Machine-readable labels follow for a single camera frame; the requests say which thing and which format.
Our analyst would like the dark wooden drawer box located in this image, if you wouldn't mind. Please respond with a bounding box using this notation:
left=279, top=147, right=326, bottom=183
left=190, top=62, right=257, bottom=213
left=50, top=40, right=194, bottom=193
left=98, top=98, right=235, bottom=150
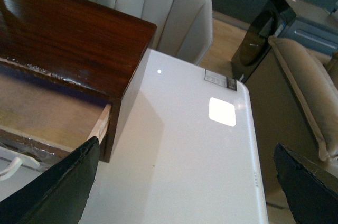
left=1, top=0, right=157, bottom=162

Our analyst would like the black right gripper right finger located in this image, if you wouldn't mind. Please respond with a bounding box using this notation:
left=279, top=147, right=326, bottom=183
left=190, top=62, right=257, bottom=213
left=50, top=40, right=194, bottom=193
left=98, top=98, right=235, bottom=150
left=273, top=143, right=337, bottom=223

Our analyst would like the black glossy appliance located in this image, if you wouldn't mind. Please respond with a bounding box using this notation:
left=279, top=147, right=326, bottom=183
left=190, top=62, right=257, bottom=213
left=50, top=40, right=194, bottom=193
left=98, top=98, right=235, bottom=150
left=231, top=0, right=337, bottom=82

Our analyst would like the beige chair on right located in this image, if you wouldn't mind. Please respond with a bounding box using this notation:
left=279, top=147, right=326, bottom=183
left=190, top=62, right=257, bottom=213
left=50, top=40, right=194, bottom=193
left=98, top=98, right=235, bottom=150
left=115, top=0, right=213, bottom=65

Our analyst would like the black white table sticker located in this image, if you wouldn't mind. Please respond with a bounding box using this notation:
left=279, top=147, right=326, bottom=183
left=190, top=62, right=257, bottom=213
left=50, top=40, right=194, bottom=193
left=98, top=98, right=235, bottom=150
left=204, top=69, right=237, bottom=91

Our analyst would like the beige sofa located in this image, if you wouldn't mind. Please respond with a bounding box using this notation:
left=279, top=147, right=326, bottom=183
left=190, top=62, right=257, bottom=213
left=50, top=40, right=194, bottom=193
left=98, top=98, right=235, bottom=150
left=246, top=36, right=337, bottom=208

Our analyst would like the wooden drawer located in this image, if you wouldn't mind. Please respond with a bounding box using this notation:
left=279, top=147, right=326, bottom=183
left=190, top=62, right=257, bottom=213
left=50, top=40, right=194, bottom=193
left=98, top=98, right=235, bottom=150
left=1, top=67, right=111, bottom=156

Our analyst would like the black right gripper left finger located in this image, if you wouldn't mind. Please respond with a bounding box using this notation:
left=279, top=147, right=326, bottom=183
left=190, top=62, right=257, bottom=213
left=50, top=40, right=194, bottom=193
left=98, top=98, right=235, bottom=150
left=1, top=137, right=100, bottom=223

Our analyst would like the white plastic drawer handle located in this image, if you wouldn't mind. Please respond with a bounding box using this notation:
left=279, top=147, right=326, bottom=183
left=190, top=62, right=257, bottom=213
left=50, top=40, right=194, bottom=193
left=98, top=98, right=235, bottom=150
left=1, top=147, right=40, bottom=181

